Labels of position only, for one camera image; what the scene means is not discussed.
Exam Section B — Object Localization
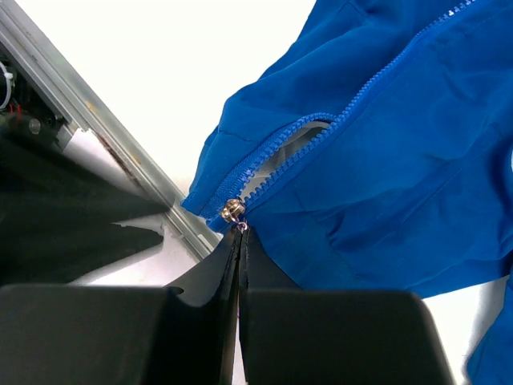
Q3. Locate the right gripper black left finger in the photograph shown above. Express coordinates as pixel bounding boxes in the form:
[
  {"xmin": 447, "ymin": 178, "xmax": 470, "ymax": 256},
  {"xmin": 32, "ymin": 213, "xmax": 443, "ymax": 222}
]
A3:
[{"xmin": 1, "ymin": 232, "xmax": 240, "ymax": 384}]

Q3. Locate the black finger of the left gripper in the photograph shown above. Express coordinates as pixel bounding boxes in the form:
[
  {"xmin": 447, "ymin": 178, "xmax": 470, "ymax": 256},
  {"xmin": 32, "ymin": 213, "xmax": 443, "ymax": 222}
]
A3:
[{"xmin": 0, "ymin": 132, "xmax": 173, "ymax": 257}]

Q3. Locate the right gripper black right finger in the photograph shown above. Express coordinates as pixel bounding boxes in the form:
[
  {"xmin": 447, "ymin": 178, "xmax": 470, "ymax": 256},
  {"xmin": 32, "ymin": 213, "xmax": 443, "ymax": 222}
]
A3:
[{"xmin": 239, "ymin": 230, "xmax": 453, "ymax": 384}]

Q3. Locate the blue white red jacket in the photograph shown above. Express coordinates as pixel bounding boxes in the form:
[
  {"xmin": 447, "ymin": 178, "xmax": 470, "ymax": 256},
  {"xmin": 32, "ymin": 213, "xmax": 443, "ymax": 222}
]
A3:
[{"xmin": 183, "ymin": 1, "xmax": 512, "ymax": 384}]

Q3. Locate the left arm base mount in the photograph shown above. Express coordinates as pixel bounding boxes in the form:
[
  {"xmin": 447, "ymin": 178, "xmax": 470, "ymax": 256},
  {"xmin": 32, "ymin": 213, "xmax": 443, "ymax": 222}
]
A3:
[{"xmin": 1, "ymin": 52, "xmax": 65, "ymax": 146}]

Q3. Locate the aluminium table front rail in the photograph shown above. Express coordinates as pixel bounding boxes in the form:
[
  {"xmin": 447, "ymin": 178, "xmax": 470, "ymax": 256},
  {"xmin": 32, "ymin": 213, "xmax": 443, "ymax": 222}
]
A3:
[{"xmin": 1, "ymin": 1, "xmax": 219, "ymax": 260}]

